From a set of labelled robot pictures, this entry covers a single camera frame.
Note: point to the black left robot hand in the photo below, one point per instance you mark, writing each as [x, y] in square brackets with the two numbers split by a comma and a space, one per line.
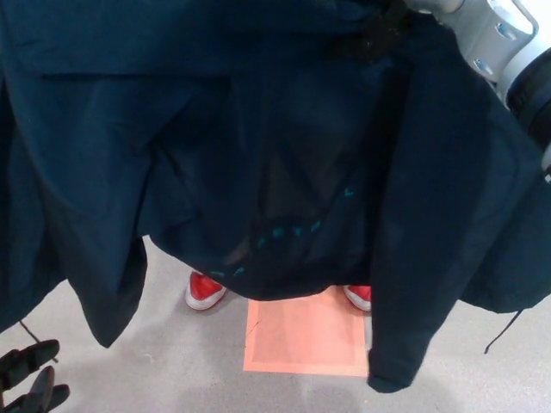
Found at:
[26, 383]

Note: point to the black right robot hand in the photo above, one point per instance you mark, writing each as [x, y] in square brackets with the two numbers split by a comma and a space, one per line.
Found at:
[385, 30]

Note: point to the dark teal coat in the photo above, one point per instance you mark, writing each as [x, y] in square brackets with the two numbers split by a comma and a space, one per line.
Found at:
[129, 150]

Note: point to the person's right red white sneaker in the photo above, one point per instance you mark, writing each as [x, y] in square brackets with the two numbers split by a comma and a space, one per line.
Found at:
[206, 292]

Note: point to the person's red white sneaker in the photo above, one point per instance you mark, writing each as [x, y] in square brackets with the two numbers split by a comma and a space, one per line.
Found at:
[359, 296]
[206, 292]

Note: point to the person's left red white sneaker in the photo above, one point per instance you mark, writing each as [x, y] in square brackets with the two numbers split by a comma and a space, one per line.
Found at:
[359, 296]

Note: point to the orange floor tape rectangle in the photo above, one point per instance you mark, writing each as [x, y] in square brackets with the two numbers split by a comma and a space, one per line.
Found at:
[301, 344]

